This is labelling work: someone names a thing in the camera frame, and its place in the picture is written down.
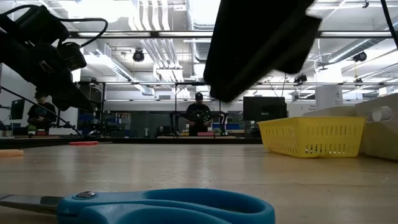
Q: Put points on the yellow slotted plastic basket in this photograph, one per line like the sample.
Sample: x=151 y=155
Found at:
x=280 y=140

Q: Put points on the black aluminium table frame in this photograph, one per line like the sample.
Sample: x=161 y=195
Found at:
x=140 y=140

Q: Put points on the person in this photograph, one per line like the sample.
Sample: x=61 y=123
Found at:
x=199 y=116
x=42 y=113

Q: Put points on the blue scissors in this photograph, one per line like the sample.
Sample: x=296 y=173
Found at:
x=102 y=205

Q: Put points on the silver ventilation duct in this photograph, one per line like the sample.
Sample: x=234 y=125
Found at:
x=199 y=46

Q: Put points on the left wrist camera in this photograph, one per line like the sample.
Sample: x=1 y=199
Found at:
x=42 y=25

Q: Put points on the red object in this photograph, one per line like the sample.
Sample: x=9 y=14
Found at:
x=84 y=143

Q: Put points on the white plastic bin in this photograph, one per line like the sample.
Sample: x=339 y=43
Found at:
x=332 y=112

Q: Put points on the black hanging spotlight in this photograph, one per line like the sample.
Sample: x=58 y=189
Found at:
x=300 y=78
x=360 y=56
x=138 y=56

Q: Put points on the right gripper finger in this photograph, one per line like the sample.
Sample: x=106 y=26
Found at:
x=298 y=43
x=248 y=40

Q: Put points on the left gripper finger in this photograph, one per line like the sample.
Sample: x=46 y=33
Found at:
x=73 y=93

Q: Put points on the small black monitor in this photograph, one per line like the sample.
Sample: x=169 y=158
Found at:
x=18 y=109

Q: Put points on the orange scissors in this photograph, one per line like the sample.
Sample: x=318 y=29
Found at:
x=11 y=153

